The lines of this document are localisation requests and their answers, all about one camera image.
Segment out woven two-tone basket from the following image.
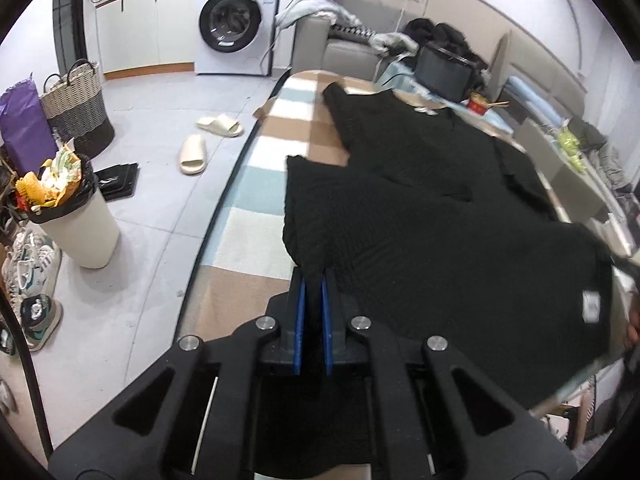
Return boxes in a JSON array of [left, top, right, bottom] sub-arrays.
[[40, 59, 117, 158]]

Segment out black microwave oven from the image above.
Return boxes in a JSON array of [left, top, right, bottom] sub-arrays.
[[415, 42, 476, 103]]

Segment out white counter cabinet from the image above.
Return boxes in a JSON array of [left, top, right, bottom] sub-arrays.
[[94, 0, 201, 80]]

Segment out black knit sweater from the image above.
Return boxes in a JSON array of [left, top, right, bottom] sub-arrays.
[[282, 82, 618, 411]]

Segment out white washing machine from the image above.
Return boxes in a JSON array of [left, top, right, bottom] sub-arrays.
[[194, 0, 284, 77]]

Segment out grey blue garment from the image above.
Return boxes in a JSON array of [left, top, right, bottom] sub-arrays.
[[275, 0, 363, 31]]

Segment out checkered blanket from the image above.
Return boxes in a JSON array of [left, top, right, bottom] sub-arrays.
[[172, 69, 637, 413]]

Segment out pale crumpled cloth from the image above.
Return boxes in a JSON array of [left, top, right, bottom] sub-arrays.
[[370, 30, 420, 57]]

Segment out cream trash bin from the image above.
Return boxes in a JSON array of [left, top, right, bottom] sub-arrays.
[[15, 142, 122, 269]]

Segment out folded blue towels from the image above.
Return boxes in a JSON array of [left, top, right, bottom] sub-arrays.
[[502, 76, 566, 128]]

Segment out cream slipper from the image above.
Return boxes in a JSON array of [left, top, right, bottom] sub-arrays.
[[178, 134, 208, 176], [196, 114, 244, 137]]

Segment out grey cabinet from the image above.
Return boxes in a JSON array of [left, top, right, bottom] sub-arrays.
[[515, 120, 610, 222]]

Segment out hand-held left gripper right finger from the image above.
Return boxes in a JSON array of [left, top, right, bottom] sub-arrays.
[[324, 269, 582, 480]]

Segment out red bowl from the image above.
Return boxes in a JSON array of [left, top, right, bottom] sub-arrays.
[[467, 92, 496, 116]]

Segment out white green sneaker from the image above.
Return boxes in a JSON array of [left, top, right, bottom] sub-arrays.
[[17, 294, 63, 352], [0, 230, 63, 306]]

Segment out grey sofa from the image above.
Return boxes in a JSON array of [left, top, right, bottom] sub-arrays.
[[291, 0, 588, 111]]

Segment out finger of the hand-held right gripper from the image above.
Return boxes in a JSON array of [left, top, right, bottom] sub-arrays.
[[609, 252, 640, 291]]

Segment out black clothes pile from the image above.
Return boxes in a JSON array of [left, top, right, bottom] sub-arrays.
[[402, 17, 493, 86]]

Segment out black cable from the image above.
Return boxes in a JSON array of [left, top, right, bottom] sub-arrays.
[[0, 287, 55, 463]]

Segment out purple bag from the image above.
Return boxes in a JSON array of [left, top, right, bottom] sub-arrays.
[[0, 74, 60, 176]]

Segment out houndstooth cloth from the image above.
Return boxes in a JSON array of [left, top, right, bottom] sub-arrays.
[[332, 20, 376, 45]]

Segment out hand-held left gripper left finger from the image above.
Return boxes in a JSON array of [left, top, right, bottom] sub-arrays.
[[47, 267, 307, 480]]

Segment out green packets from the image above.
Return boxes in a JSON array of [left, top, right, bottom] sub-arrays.
[[554, 124, 585, 157]]

